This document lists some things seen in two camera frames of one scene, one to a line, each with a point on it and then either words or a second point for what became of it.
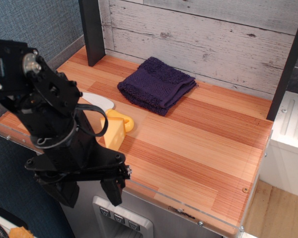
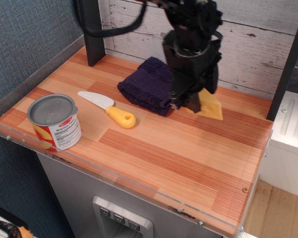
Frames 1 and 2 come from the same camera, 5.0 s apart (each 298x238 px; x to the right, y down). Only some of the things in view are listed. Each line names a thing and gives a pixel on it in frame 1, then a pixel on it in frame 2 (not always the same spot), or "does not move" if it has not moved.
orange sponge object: (20, 232) does not move
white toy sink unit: (285, 164) does not move
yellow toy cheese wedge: (115, 133) to (210, 106)
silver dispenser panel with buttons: (119, 221) does not move
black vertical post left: (93, 32) does not move
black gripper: (70, 155) to (195, 53)
